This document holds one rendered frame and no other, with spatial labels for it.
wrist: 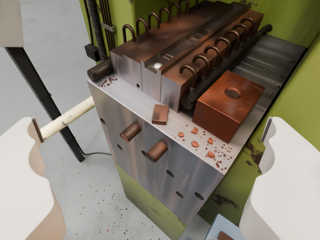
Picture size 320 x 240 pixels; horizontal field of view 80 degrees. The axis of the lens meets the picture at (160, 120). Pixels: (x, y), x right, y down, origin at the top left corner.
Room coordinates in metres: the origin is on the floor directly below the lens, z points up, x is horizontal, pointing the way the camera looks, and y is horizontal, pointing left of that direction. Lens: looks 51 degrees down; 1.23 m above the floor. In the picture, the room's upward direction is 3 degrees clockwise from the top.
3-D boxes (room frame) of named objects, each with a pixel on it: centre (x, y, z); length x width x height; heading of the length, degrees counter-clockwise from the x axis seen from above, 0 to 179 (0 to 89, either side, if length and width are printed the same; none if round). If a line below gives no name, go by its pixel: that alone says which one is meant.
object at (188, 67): (0.29, -0.05, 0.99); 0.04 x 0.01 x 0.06; 53
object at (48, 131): (0.47, 0.37, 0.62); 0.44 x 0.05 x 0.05; 143
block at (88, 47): (0.66, 0.27, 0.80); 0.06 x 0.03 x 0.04; 53
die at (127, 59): (0.50, -0.08, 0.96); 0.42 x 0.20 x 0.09; 143
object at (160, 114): (0.26, 0.00, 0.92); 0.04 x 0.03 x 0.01; 175
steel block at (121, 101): (0.47, -0.13, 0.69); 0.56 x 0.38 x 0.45; 143
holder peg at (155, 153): (0.20, 0.00, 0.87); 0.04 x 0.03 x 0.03; 143
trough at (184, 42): (0.49, -0.10, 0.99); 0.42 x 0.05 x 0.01; 143
